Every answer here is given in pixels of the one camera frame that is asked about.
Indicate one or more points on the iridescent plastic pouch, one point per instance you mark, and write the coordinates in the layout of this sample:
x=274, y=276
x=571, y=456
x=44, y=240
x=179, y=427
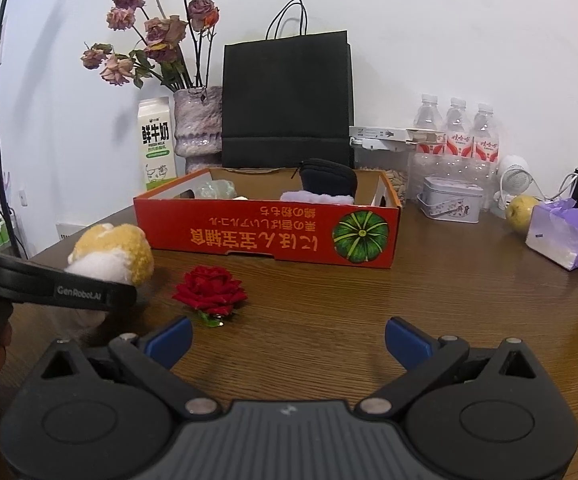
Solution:
x=216, y=189

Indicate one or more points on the small white fan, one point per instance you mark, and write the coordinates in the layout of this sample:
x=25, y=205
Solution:
x=514, y=180

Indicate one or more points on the yellow white plush toy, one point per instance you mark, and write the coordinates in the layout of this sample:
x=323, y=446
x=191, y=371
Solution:
x=119, y=250

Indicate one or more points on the white tin box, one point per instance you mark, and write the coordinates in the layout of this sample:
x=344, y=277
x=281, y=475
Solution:
x=449, y=200

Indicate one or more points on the purple tissue pack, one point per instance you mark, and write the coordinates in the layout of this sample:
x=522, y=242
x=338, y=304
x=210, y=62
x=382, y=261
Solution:
x=561, y=235

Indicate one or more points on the clear water bottle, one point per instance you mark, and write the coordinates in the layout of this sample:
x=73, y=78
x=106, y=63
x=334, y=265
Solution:
x=428, y=115
x=485, y=132
x=458, y=125

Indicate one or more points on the red artificial rose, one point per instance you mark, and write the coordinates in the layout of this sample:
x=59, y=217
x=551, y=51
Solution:
x=209, y=290

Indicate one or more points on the red cardboard box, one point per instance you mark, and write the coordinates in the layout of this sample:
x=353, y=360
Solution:
x=269, y=232

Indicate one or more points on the clear jar of seeds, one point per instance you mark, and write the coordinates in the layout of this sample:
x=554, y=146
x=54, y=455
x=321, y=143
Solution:
x=384, y=177

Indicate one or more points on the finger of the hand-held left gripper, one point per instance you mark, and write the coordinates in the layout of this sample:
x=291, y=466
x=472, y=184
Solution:
x=59, y=287

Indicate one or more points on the flat white carton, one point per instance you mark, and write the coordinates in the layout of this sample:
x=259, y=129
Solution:
x=394, y=137

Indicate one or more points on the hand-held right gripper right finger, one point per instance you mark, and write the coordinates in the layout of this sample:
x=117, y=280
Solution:
x=406, y=341

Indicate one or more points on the purple fluffy plush toy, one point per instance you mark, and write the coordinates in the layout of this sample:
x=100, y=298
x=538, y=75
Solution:
x=314, y=197

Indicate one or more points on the pink textured vase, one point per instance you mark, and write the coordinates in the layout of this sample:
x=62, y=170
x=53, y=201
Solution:
x=198, y=125

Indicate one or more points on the white green milk carton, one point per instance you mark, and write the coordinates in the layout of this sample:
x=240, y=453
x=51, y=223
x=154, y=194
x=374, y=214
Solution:
x=156, y=145

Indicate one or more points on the dried pink roses bouquet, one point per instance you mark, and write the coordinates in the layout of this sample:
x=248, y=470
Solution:
x=154, y=35

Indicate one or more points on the yellow green pear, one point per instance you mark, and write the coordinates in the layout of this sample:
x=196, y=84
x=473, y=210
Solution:
x=521, y=215

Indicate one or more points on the wall socket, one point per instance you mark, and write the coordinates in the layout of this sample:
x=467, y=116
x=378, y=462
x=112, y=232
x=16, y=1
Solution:
x=23, y=197

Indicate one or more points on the black paper bag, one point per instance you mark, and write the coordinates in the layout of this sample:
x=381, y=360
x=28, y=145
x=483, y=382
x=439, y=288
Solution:
x=286, y=95

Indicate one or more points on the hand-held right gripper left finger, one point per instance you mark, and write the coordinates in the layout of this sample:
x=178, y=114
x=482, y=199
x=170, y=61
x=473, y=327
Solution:
x=171, y=340

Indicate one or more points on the navy zip case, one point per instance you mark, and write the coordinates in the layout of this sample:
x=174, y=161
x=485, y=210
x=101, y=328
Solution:
x=329, y=177

